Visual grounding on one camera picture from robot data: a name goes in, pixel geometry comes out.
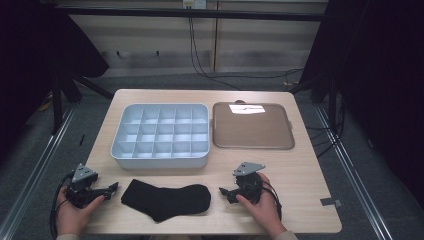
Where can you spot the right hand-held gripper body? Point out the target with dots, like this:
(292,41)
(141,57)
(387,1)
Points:
(249,186)

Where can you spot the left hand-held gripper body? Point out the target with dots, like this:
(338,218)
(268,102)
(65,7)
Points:
(81,193)

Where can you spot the light blue divided organizer box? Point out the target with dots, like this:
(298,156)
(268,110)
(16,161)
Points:
(160,161)

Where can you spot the black sock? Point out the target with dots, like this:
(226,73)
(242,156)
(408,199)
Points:
(166,200)

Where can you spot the person's left hand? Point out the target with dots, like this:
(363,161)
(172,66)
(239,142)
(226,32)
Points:
(71,218)

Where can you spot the person's right hand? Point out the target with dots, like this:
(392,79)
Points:
(265,210)

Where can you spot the small black floor object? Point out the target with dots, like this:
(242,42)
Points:
(82,140)

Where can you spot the brown flat tray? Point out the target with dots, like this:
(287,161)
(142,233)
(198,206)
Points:
(253,130)

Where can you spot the grey tape piece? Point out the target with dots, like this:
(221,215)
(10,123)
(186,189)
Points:
(330,202)

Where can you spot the black metal stand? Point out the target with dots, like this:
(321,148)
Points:
(57,110)
(331,103)

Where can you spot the black curtain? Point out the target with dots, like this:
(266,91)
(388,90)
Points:
(383,83)
(33,50)

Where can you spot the black horizontal bar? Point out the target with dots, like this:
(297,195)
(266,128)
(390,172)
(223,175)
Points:
(166,13)

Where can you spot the aluminium floor rail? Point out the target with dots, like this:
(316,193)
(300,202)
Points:
(36,176)
(353,180)

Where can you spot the white wall outlet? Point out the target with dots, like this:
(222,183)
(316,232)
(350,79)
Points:
(195,4)

